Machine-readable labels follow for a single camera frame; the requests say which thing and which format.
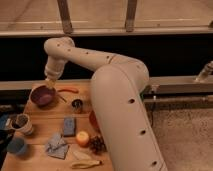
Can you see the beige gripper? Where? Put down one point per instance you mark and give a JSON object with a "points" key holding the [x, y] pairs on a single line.
{"points": [[53, 70]]}

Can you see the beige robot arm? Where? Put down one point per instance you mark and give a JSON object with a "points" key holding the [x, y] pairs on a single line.
{"points": [[115, 89]]}

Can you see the small metal cup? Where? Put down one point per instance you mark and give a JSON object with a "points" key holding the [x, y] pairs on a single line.
{"points": [[77, 106]]}

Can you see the blue plastic cup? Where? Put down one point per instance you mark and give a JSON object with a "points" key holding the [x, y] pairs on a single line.
{"points": [[17, 146]]}

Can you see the orange carrot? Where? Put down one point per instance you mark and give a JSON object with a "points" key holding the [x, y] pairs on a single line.
{"points": [[72, 90]]}

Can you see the purple bowl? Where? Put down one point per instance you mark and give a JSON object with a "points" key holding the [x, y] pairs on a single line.
{"points": [[42, 96]]}

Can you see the blue sponge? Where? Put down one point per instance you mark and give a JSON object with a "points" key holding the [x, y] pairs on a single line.
{"points": [[69, 126]]}

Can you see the wooden table board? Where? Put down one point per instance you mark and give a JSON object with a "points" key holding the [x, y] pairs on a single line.
{"points": [[48, 121]]}

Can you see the orange bowl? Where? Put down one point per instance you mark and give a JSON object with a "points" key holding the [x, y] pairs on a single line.
{"points": [[93, 121]]}

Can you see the blue grey cloth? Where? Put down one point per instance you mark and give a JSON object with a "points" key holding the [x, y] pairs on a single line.
{"points": [[56, 147]]}

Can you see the bunch of dark grapes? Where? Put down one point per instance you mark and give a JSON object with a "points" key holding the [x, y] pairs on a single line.
{"points": [[97, 145]]}

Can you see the clear plastic wrapper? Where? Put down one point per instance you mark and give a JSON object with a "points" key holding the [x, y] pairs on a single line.
{"points": [[81, 155]]}

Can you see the yellow banana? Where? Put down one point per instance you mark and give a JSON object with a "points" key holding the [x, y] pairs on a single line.
{"points": [[84, 164]]}

